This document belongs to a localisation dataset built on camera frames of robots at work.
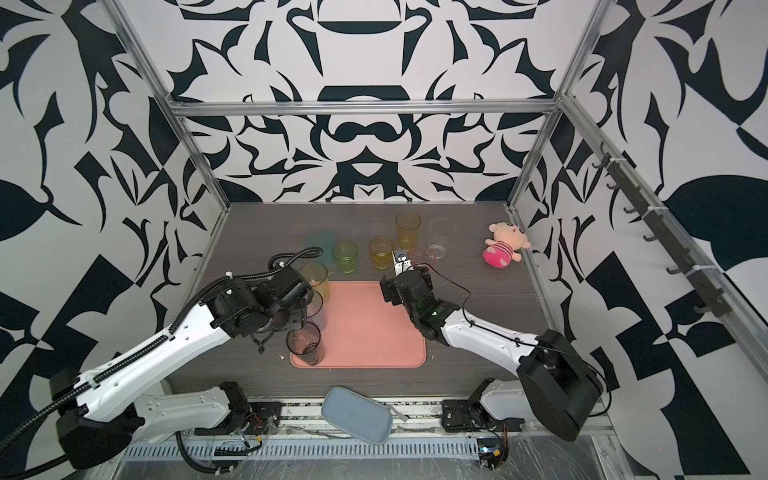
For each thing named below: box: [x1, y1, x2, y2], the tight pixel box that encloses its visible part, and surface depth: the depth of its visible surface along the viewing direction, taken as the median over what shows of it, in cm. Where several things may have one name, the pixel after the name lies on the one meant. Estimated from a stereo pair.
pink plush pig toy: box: [482, 222, 532, 269], surface depth 104 cm
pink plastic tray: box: [290, 281, 427, 369], surface depth 85 cm
